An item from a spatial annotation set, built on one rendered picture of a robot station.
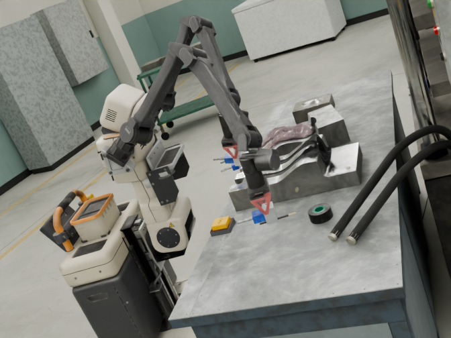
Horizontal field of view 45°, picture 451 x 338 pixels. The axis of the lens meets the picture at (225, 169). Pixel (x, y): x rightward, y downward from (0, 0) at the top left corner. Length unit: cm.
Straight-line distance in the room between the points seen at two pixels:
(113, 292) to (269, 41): 701
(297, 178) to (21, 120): 603
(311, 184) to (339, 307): 62
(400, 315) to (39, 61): 702
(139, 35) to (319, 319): 940
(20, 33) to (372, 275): 695
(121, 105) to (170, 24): 858
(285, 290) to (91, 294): 109
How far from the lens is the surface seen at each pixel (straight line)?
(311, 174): 205
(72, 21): 906
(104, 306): 249
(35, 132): 774
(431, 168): 211
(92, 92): 937
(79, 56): 894
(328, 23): 863
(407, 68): 202
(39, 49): 814
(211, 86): 183
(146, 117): 203
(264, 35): 900
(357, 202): 181
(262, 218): 179
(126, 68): 973
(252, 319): 166
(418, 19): 203
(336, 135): 243
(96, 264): 238
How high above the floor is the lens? 170
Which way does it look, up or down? 20 degrees down
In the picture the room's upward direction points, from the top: 22 degrees counter-clockwise
